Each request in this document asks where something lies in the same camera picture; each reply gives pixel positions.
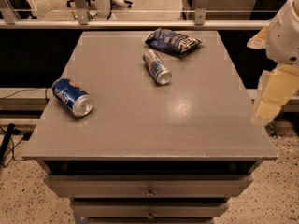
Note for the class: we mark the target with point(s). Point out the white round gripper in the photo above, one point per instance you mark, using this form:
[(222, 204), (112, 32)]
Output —
[(284, 37)]

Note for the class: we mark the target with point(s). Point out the blue pepsi can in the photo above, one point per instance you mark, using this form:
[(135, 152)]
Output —
[(77, 100)]

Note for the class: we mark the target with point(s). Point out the slim blue silver can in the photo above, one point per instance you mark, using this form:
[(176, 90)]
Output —
[(161, 74)]

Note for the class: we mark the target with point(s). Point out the dark blue chip bag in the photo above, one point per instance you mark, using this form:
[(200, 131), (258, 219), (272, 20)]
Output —
[(172, 43)]

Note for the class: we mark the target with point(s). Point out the grey drawer cabinet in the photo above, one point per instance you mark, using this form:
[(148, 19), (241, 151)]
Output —
[(198, 124)]

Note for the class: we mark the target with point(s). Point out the upper grey drawer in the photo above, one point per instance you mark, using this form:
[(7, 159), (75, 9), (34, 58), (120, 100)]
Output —
[(157, 186)]

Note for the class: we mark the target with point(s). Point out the grey drawer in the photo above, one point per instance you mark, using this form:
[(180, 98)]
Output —
[(157, 186), (149, 209)]

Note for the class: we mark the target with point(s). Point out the lower grey drawer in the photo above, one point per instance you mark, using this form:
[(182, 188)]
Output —
[(149, 209)]

